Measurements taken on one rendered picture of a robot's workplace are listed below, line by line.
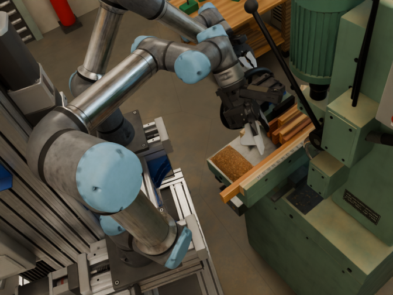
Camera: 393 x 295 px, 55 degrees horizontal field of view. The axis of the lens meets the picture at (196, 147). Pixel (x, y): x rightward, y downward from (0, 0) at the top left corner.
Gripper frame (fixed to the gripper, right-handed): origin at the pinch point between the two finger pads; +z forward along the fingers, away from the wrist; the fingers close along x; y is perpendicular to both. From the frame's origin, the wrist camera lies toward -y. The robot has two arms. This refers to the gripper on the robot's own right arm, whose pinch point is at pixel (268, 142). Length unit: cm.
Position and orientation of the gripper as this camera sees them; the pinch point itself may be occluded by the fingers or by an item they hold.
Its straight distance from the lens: 108.5
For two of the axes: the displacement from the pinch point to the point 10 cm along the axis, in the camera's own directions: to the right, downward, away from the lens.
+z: 4.4, 8.4, 3.1
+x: -2.7, 4.5, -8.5
